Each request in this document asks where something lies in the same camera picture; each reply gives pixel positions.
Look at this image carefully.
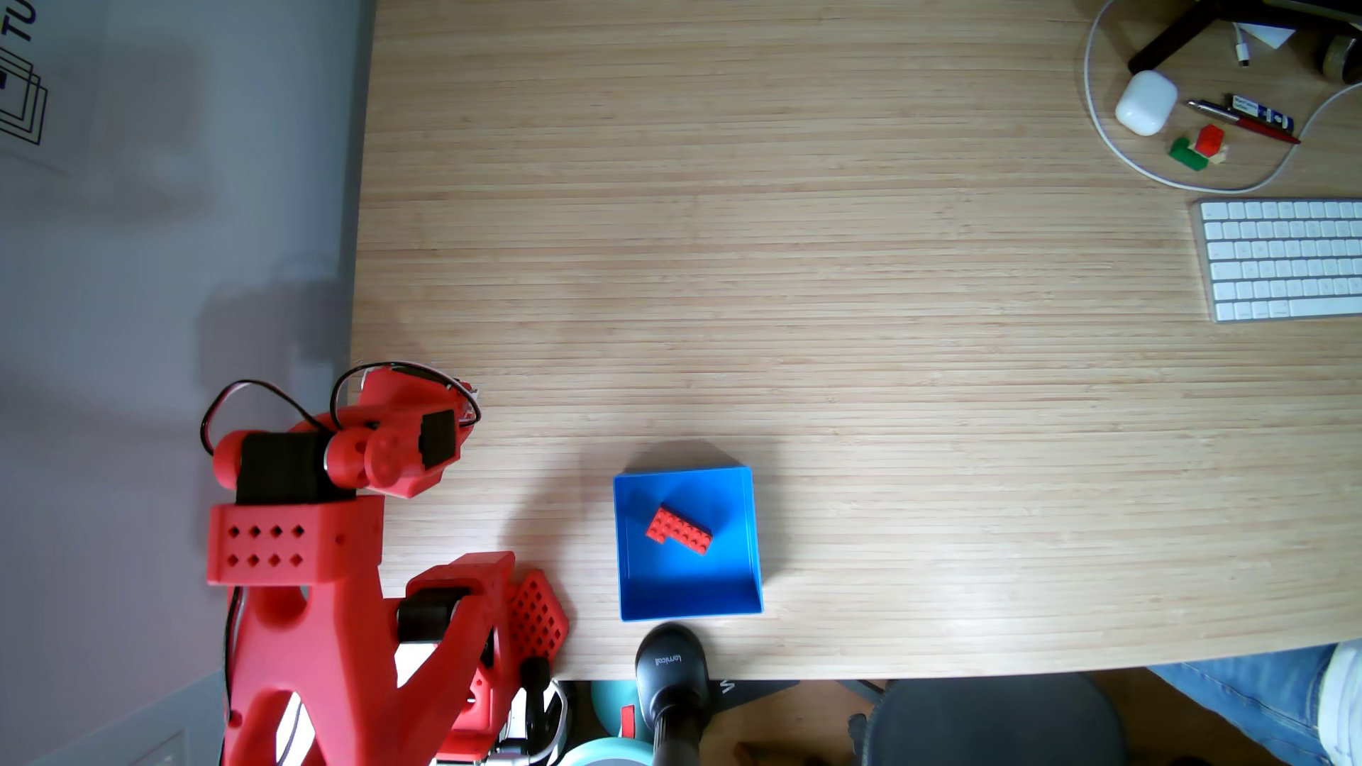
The blue plastic bin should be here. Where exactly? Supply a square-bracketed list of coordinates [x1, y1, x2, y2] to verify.
[613, 466, 765, 623]

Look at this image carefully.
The red printed table clamp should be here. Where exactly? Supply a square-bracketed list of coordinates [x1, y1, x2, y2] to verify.
[431, 665, 504, 763]

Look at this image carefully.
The black table clamp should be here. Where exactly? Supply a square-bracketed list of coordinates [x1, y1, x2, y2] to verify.
[514, 657, 568, 763]

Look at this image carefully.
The teal round object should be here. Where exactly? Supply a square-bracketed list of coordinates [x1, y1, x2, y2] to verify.
[556, 679, 657, 766]

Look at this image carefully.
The black office chair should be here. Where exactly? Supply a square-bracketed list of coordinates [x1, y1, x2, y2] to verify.
[851, 673, 1131, 766]

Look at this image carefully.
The white earbuds case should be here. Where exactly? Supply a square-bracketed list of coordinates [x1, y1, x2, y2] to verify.
[1114, 69, 1180, 138]

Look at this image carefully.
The black stand leg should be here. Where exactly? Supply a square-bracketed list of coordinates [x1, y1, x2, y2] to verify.
[1126, 0, 1362, 76]

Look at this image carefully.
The white computer keyboard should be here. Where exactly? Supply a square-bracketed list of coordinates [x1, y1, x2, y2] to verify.
[1190, 198, 1362, 325]

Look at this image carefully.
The black and red pen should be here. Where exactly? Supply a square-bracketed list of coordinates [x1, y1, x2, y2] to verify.
[1185, 99, 1302, 146]

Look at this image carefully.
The blue white usb stick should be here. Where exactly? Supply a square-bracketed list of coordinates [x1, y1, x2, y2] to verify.
[1224, 94, 1296, 135]

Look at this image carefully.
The tape roll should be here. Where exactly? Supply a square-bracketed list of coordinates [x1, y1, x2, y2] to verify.
[1322, 32, 1362, 87]

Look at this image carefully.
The black white servo cable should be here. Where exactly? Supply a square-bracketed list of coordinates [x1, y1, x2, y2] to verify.
[199, 377, 327, 459]
[328, 360, 483, 432]

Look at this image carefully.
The black gooseneck camera mount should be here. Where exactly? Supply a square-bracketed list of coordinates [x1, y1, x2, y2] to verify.
[634, 622, 716, 766]

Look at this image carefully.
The wall poster with black print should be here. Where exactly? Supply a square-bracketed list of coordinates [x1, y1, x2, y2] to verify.
[0, 0, 55, 152]

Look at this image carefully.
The white charging cable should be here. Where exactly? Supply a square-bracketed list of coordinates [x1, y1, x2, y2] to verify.
[1082, 0, 1362, 196]

